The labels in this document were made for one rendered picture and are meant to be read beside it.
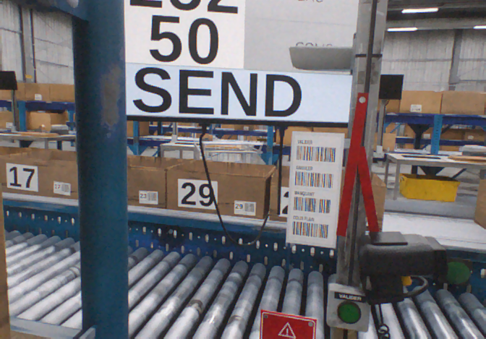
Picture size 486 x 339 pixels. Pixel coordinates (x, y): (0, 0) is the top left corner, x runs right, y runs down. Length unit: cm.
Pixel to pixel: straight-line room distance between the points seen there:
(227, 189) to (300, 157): 70
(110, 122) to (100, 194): 4
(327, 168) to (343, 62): 21
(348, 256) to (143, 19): 55
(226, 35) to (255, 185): 68
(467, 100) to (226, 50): 556
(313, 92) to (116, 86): 51
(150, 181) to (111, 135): 117
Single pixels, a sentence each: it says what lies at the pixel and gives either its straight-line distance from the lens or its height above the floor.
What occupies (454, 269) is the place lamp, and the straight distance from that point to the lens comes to 125.
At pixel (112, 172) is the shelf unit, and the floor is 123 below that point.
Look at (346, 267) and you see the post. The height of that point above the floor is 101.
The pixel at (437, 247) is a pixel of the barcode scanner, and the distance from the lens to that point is 58.
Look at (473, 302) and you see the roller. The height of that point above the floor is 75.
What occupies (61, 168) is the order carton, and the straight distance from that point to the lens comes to 159.
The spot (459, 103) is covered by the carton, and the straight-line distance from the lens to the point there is 603.
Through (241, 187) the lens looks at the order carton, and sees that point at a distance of 123.
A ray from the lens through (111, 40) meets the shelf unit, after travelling 20.
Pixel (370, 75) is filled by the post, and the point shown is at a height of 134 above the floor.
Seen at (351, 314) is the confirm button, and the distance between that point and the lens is 63.
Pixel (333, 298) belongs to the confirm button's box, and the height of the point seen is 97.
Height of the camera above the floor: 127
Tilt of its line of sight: 8 degrees down
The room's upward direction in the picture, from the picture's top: 2 degrees clockwise
